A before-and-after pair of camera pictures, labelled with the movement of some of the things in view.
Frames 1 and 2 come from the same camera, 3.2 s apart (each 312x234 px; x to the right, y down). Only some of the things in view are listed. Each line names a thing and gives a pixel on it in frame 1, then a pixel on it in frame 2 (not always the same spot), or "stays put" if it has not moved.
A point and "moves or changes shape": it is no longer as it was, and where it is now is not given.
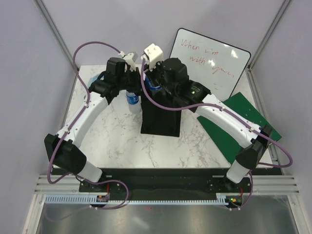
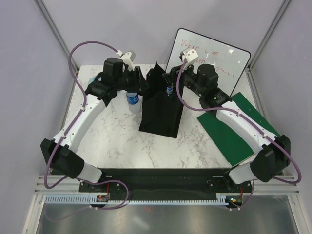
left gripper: x=136 y=74 stays put
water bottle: x=134 y=105 stays put
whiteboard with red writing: x=217 y=66 stays put
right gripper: x=159 y=65 -> x=169 y=78
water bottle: x=149 y=86 moves or changes shape
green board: x=230 y=146 stays put
